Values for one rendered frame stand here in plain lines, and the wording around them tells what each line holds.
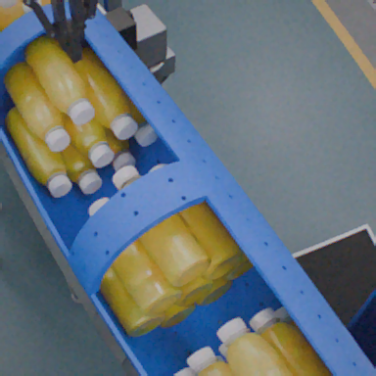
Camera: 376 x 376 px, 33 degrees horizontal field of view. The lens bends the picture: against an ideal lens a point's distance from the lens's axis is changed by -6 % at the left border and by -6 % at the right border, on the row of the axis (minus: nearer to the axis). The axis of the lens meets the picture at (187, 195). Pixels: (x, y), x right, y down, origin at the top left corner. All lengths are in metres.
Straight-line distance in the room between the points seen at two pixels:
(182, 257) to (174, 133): 0.18
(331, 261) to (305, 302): 1.22
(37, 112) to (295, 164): 1.44
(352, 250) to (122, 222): 1.32
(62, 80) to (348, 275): 1.26
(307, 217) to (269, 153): 0.29
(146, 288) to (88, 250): 0.10
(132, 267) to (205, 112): 1.59
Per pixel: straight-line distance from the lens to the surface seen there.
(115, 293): 1.02
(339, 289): 2.07
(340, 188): 2.41
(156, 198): 0.90
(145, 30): 1.60
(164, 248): 0.93
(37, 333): 2.16
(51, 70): 1.12
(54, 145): 1.12
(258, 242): 0.90
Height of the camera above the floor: 2.02
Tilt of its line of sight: 61 degrees down
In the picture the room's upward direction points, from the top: 2 degrees clockwise
